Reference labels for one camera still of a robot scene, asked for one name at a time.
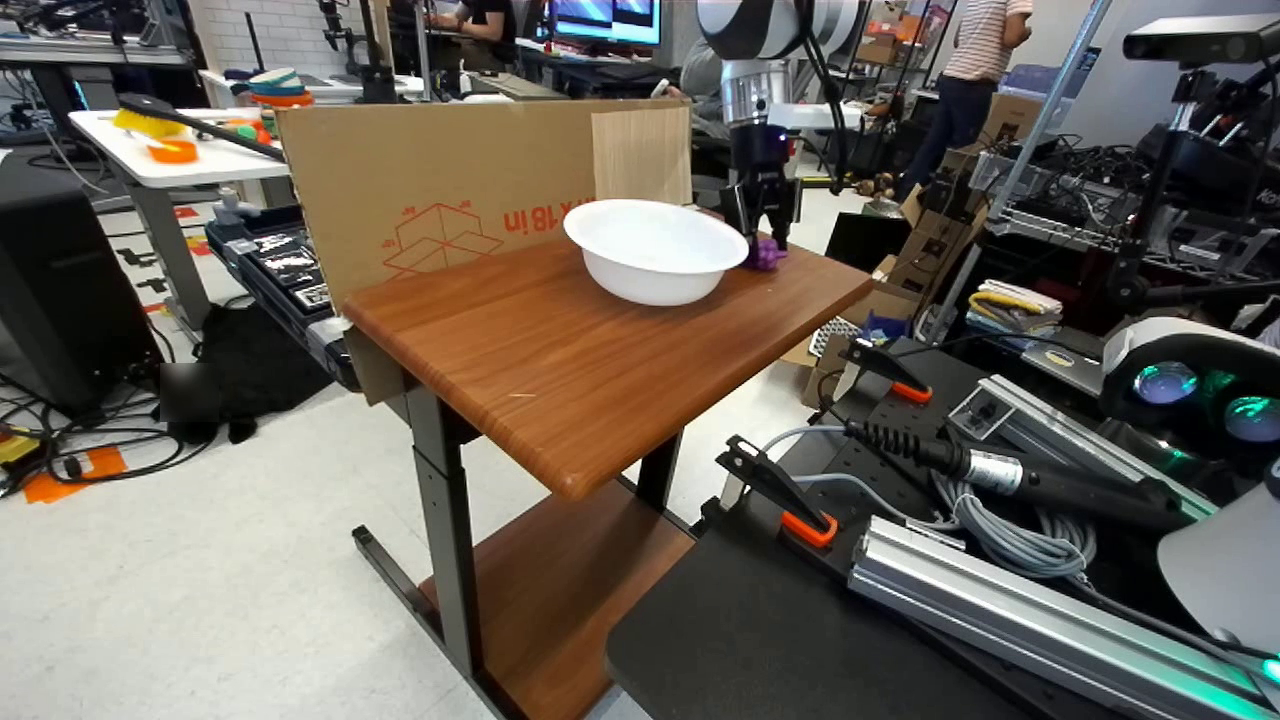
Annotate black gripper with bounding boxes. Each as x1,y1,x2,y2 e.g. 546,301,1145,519
721,125,794,252

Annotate small purple object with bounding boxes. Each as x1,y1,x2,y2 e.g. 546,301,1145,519
749,235,784,273

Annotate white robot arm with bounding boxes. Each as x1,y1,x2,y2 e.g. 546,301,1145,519
698,0,867,266

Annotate white robot base green lights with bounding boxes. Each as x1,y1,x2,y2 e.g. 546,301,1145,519
1101,316,1280,471

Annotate white plastic bowl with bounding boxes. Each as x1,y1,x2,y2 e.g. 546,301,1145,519
564,199,749,307

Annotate open cardboard box tools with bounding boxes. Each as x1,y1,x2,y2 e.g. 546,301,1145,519
893,189,987,301

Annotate black clamp orange tip rear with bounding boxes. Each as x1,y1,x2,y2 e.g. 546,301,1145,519
843,344,931,405

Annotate black clamp orange tip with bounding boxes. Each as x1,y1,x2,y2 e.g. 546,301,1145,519
718,434,839,552
843,344,931,405

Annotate computer monitor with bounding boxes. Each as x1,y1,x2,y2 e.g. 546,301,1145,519
551,0,664,53

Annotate wooden side table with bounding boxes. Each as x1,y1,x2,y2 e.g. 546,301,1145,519
346,244,867,720

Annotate black clamp orange tip front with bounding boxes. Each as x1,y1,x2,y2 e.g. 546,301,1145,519
718,434,839,552

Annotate standing person pink shirt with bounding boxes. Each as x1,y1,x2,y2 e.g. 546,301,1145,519
896,0,1031,196

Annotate brown cardboard box panel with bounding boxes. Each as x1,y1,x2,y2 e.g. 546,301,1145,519
281,99,691,303

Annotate black backpack on floor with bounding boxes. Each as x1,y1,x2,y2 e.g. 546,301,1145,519
158,303,334,445

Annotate white work table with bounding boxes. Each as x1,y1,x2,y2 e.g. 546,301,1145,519
73,106,293,329

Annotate black cabinet left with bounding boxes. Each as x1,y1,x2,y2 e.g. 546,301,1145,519
0,152,167,425

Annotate black camera on stand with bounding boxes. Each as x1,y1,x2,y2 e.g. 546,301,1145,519
1124,12,1280,63

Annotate grey coiled cable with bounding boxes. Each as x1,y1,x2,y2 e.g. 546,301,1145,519
931,471,1106,582

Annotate silver aluminium extrusion rail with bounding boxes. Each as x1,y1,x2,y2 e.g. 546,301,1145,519
847,514,1275,720

